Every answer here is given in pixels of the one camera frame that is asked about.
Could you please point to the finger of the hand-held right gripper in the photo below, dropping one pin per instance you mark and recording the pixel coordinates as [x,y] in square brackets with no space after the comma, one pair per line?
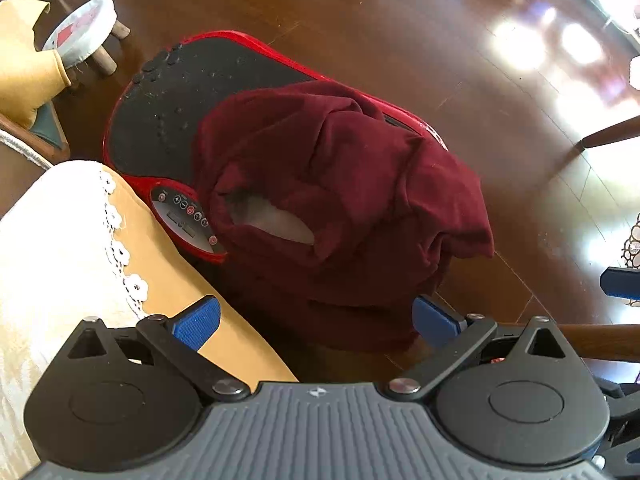
[622,282]

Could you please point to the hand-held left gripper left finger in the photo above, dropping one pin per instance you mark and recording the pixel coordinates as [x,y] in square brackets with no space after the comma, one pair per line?
[197,322]

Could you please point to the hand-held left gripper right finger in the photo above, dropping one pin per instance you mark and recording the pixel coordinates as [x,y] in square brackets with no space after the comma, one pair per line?
[431,322]

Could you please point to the maroon sweater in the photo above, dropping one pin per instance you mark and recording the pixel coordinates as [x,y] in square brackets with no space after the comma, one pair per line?
[350,185]

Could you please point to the wooden table leg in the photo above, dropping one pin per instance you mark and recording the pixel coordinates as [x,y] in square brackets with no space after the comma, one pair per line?
[612,132]

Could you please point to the white lace sofa throw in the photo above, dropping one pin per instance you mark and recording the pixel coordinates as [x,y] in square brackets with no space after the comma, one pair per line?
[55,240]

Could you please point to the red black vibration plate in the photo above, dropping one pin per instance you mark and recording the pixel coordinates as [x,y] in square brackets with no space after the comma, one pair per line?
[175,110]

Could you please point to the green seat cushion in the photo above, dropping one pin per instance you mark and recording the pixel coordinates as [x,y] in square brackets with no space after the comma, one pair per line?
[46,122]

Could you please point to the round white wooden stool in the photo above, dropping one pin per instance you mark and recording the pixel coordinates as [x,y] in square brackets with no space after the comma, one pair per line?
[80,25]

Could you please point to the wooden table frame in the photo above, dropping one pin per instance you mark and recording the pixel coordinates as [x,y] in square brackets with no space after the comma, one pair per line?
[595,342]

